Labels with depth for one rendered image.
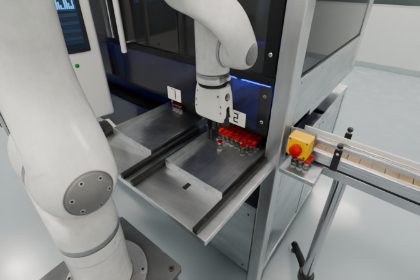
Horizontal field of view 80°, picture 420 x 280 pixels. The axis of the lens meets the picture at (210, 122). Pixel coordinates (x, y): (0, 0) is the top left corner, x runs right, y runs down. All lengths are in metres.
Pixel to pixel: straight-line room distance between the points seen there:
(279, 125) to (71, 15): 1.02
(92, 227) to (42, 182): 0.17
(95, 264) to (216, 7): 0.54
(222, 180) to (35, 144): 0.63
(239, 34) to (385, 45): 4.99
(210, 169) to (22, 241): 1.53
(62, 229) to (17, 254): 1.58
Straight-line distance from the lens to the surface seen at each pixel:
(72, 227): 0.53
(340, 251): 1.94
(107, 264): 0.61
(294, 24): 0.77
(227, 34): 0.49
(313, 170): 0.99
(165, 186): 0.88
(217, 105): 0.63
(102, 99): 1.48
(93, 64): 1.41
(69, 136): 0.38
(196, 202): 0.82
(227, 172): 0.91
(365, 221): 2.17
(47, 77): 0.38
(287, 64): 0.79
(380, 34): 5.41
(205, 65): 0.59
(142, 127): 1.20
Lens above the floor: 1.50
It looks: 31 degrees down
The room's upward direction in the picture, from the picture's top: straight up
